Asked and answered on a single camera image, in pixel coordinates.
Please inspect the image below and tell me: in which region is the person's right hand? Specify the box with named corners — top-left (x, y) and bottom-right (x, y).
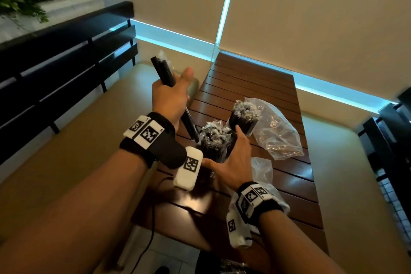
top-left (201, 124), bottom-right (253, 193)

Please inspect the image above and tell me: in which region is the person's left hand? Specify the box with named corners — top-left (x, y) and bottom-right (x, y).
top-left (151, 66), bottom-right (195, 131)

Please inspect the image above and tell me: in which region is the clear plastic zip bag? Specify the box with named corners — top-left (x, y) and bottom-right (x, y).
top-left (244, 97), bottom-right (305, 161)
top-left (228, 156), bottom-right (291, 236)

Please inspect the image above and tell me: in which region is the black straw bundle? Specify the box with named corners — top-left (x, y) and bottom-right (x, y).
top-left (150, 51), bottom-right (200, 143)

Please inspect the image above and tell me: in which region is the person's right forearm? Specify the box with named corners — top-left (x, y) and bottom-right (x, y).
top-left (258, 209), bottom-right (346, 274)

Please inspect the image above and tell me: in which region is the black wristband with white markers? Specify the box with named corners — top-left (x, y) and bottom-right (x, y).
top-left (236, 182), bottom-right (284, 228)
top-left (119, 111), bottom-right (188, 170)

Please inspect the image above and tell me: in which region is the beige padded bench seat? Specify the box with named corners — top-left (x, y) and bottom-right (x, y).
top-left (0, 63), bottom-right (200, 245)
top-left (301, 113), bottom-right (411, 274)

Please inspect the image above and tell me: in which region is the crumpled clear wrapper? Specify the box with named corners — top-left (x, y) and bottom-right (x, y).
top-left (221, 259), bottom-right (248, 274)

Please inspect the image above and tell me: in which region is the black slatted bench backrest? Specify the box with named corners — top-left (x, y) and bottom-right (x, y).
top-left (358, 87), bottom-right (411, 220)
top-left (0, 0), bottom-right (139, 165)

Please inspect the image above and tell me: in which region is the white planter ledge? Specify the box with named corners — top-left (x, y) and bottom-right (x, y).
top-left (0, 0), bottom-right (110, 43)

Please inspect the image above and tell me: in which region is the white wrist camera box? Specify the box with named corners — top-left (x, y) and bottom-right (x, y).
top-left (226, 209), bottom-right (253, 249)
top-left (173, 146), bottom-right (204, 192)

